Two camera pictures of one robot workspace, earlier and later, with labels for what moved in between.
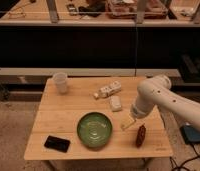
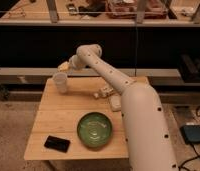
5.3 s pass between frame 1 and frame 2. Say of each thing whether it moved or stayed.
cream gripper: moved
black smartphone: stayed
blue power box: stayed
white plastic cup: stayed
